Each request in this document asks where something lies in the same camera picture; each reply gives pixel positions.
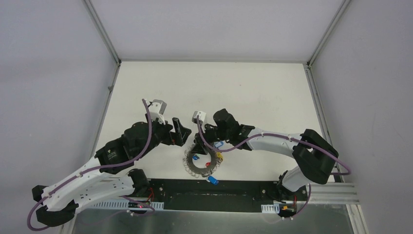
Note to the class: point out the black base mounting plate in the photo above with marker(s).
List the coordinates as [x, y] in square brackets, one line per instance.
[226, 196]

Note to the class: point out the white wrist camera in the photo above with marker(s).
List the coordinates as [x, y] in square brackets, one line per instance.
[157, 109]
[199, 117]

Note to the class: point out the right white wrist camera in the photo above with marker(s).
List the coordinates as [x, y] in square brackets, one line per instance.
[199, 117]

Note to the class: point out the blue tag key on disc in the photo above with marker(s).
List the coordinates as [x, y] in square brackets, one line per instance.
[195, 157]

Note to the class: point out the metal disc keyring holder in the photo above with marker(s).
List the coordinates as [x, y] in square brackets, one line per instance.
[198, 169]

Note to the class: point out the aluminium frame rail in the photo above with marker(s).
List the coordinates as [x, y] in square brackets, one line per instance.
[333, 193]

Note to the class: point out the key with blue tag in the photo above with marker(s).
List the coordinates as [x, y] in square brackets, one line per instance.
[212, 180]

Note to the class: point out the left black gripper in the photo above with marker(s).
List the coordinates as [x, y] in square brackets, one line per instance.
[174, 133]

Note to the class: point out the right white cable duct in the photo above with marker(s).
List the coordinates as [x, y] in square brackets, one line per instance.
[270, 209]

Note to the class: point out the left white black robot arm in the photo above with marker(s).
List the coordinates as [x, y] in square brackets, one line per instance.
[109, 173]

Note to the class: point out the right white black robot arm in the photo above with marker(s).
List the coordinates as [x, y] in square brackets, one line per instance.
[314, 156]

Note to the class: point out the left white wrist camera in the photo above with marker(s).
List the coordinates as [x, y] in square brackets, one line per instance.
[157, 109]

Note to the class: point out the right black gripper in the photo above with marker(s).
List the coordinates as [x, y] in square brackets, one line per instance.
[199, 147]

